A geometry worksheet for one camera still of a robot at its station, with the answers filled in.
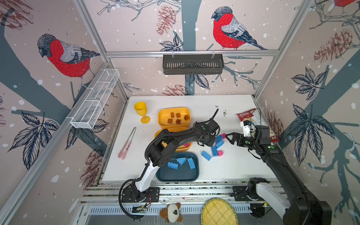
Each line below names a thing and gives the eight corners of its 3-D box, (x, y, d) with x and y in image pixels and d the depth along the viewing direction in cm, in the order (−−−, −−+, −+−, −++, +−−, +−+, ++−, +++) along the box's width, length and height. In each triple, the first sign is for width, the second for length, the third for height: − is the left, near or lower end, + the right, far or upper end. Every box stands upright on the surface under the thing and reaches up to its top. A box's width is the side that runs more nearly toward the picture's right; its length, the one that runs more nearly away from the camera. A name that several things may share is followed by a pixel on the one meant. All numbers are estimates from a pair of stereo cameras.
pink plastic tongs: (119, 158, 89) (117, 156, 87) (134, 129, 103) (133, 127, 101) (124, 159, 88) (122, 157, 86) (138, 130, 103) (137, 128, 100)
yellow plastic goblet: (139, 123, 107) (132, 110, 94) (141, 115, 112) (135, 101, 99) (149, 123, 107) (144, 110, 94) (150, 115, 112) (146, 101, 99)
